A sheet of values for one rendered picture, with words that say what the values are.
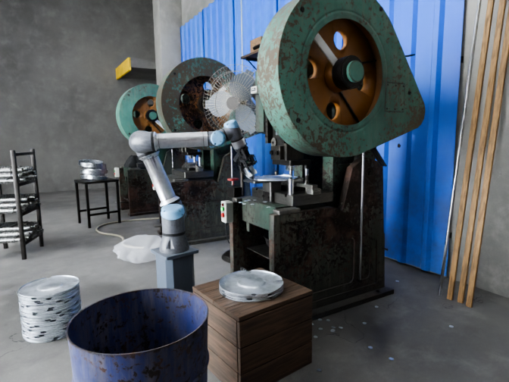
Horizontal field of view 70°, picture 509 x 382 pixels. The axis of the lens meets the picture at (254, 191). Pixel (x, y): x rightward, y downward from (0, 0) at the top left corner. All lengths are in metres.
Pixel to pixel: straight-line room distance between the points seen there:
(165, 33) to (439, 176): 5.66
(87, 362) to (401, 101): 1.87
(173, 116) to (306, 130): 1.80
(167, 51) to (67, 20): 2.35
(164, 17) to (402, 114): 5.80
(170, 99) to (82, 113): 5.29
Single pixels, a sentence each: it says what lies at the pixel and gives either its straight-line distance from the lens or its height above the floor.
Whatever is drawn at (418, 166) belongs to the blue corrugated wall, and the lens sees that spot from 3.02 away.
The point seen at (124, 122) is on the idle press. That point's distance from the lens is 4.96.
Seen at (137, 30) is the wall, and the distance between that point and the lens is 8.99.
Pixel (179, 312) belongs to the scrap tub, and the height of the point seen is 0.39.
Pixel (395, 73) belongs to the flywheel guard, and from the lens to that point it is 2.19.
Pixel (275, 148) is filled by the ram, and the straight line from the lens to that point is 2.20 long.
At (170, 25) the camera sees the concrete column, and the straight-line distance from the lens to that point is 7.43.
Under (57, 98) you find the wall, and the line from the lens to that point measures 8.48.
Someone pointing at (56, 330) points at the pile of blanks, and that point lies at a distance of 2.27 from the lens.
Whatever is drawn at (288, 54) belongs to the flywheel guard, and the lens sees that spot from 1.71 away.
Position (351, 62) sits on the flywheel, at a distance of 1.87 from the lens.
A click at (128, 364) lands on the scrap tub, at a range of 1.10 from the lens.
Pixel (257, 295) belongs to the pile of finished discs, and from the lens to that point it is 1.58.
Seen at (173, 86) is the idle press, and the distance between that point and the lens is 3.35.
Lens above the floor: 1.02
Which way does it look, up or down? 8 degrees down
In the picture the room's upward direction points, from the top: 1 degrees counter-clockwise
